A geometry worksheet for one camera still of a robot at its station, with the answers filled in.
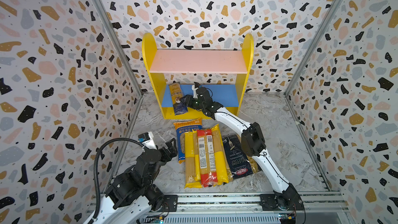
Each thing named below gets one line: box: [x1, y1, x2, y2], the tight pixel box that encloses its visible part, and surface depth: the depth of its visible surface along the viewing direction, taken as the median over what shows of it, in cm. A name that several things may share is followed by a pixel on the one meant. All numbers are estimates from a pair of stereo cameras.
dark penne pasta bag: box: [222, 133, 261, 182], surface depth 83 cm
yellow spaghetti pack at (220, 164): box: [211, 123, 229, 187], surface depth 82 cm
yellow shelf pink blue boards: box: [141, 32, 254, 120], surface depth 99 cm
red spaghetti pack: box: [196, 129, 218, 188], surface depth 81 cm
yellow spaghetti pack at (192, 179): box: [184, 130, 203, 189], surface depth 84 cm
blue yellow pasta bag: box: [168, 81, 189, 116], surface depth 96 cm
